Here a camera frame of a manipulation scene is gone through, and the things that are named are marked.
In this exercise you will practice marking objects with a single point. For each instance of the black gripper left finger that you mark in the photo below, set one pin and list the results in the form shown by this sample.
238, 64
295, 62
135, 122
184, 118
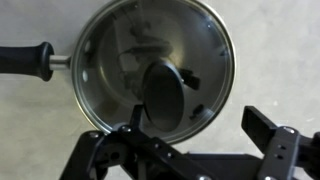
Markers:
146, 146

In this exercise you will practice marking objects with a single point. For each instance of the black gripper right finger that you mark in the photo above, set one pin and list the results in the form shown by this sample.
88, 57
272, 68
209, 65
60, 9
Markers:
280, 150

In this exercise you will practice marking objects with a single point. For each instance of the glass lid with black knob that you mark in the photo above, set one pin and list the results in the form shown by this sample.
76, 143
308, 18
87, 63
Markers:
163, 96

